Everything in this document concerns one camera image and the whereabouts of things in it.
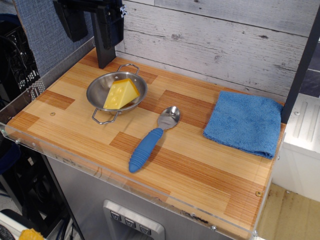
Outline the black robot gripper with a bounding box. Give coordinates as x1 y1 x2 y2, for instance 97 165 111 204
53 0 127 50

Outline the yellow cheese wedge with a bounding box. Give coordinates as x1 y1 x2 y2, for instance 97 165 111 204
103 78 140 110

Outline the stainless steel pot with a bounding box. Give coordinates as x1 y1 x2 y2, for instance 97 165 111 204
86 70 148 125

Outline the stainless steel cabinet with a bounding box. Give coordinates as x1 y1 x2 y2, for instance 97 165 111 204
46 157 241 240

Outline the black equipment rack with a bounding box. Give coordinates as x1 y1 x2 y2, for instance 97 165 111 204
0 13 40 108

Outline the button control panel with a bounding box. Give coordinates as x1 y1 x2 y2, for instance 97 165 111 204
103 199 166 240

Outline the blue folded cloth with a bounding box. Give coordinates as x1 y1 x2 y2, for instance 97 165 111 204
203 91 283 160

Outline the yellow tape wrapped object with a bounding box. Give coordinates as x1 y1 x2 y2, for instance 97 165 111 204
18 228 45 240

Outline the white ribbed side unit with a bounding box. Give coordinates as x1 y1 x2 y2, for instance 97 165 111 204
272 93 320 201

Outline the dark left vertical post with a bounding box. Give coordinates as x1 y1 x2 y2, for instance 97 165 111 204
90 13 116 69

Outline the dark vertical post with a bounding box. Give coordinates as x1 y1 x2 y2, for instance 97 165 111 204
90 13 116 69
281 0 320 124

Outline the blue handled metal spoon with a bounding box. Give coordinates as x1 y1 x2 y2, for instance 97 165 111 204
128 106 180 173

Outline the dark right vertical post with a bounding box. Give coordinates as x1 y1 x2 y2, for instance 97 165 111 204
281 0 320 124

